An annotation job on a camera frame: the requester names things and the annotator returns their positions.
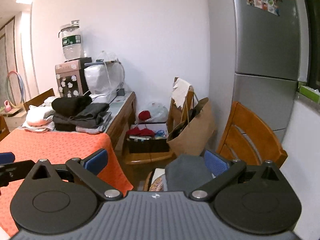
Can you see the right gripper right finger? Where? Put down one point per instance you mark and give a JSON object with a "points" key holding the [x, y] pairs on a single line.
{"points": [[230, 172]]}

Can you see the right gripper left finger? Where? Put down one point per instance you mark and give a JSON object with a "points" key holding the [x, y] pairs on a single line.
{"points": [[75, 180]]}

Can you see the dark grey garment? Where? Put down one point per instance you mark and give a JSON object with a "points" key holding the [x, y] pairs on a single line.
{"points": [[186, 173]]}

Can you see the white folded clothes stack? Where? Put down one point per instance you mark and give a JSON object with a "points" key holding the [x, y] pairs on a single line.
{"points": [[39, 119]]}

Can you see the black folded clothes pile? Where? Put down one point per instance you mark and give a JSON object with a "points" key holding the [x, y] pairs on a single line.
{"points": [[80, 114]]}

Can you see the wooden chair by fridge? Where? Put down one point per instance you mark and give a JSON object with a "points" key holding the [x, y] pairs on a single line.
{"points": [[249, 138]]}

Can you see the orange patterned table cloth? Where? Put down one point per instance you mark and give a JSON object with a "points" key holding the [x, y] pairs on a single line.
{"points": [[52, 217]]}

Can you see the black storage box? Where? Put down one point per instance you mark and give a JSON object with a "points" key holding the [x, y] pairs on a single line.
{"points": [[147, 138]]}

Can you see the wooden chair with box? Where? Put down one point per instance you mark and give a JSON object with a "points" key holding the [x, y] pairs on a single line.
{"points": [[134, 161]]}

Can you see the wooden dining table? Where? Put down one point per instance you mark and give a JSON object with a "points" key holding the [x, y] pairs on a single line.
{"points": [[122, 110]]}

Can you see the hula hoop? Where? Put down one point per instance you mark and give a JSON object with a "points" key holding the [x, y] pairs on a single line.
{"points": [[15, 89]]}

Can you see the clear plastic bag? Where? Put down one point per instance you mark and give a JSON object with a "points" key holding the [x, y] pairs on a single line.
{"points": [[158, 112]]}

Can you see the white cloth on chair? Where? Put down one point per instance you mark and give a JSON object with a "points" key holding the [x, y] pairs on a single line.
{"points": [[180, 91]]}

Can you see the white plastic bag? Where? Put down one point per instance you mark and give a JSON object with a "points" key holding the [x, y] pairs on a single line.
{"points": [[105, 77]]}

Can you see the clear water bottle green label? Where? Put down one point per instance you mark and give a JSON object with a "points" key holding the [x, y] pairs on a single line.
{"points": [[70, 35]]}

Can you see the silver refrigerator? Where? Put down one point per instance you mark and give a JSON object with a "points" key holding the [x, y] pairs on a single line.
{"points": [[258, 59]]}

